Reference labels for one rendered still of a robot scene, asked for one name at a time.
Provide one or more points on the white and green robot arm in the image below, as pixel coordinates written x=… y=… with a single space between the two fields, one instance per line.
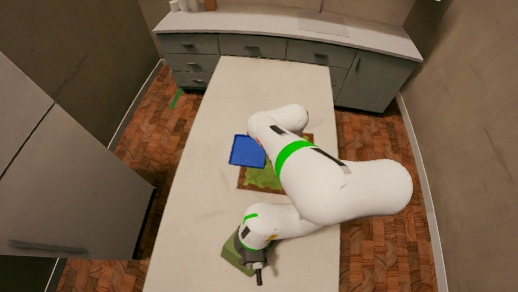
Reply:
x=323 y=189

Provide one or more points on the blue tray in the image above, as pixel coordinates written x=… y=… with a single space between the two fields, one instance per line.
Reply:
x=246 y=152

